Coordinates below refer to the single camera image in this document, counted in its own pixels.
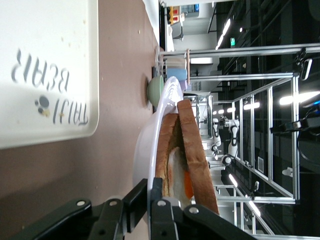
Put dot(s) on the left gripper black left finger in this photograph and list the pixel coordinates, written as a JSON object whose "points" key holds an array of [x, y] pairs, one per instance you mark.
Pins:
{"points": [[135, 205]]}

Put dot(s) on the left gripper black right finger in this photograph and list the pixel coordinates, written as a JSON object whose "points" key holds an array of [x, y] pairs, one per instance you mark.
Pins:
{"points": [[160, 220]]}

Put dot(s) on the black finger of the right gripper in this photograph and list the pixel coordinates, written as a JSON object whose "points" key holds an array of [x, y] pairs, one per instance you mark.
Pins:
{"points": [[287, 127]]}

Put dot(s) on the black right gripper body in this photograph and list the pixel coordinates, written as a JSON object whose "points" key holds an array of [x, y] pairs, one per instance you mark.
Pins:
{"points": [[311, 123]]}

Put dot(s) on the fried egg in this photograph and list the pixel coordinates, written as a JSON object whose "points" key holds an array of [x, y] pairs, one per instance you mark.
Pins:
{"points": [[178, 175]]}

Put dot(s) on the lavender round plate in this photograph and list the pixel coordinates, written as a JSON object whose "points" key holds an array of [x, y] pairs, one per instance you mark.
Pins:
{"points": [[145, 140]]}

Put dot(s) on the brown toast bread slice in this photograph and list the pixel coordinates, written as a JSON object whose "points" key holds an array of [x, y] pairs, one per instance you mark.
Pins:
{"points": [[163, 145], [195, 155]]}

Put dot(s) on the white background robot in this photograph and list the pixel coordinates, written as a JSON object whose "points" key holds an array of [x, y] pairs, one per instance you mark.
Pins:
{"points": [[233, 140]]}

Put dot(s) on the green exit sign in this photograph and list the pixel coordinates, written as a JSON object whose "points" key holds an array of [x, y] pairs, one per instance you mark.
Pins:
{"points": [[232, 41]]}

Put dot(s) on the lavender cup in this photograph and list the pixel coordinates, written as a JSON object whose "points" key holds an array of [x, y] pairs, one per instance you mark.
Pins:
{"points": [[183, 85]]}

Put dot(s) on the light green bowl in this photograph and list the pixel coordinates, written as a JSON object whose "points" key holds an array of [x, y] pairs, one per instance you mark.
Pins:
{"points": [[155, 91]]}

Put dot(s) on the wooden stick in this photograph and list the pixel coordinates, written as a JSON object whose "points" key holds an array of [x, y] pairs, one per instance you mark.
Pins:
{"points": [[188, 65]]}

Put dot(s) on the light blue cup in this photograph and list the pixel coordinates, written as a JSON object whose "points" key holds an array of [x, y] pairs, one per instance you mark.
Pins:
{"points": [[176, 74]]}

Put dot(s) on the beige cup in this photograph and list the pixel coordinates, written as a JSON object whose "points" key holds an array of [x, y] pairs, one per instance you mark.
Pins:
{"points": [[175, 63]]}

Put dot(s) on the cream bear print tray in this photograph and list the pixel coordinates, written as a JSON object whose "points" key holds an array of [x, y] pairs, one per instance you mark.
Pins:
{"points": [[45, 75]]}

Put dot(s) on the aluminium frame cage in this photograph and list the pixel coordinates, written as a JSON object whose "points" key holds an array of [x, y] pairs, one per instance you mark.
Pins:
{"points": [[295, 150]]}

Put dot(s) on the aluminium frame post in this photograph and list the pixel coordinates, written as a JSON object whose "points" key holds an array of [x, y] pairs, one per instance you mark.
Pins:
{"points": [[250, 50]]}

